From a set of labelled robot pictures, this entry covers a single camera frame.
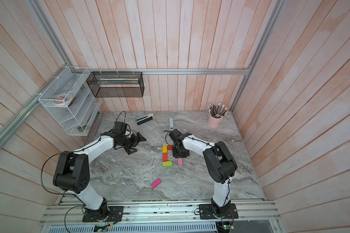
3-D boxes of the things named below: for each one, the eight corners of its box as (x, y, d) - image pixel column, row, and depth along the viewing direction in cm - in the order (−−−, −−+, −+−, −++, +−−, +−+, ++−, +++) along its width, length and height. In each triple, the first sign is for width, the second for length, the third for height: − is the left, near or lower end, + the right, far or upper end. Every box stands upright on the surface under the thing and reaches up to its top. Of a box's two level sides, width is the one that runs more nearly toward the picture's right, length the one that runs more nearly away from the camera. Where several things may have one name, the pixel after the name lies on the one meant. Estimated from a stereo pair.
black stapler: (137, 125, 113) (136, 122, 111) (135, 120, 117) (134, 117, 114) (154, 119, 118) (154, 116, 115) (151, 114, 121) (151, 111, 118)
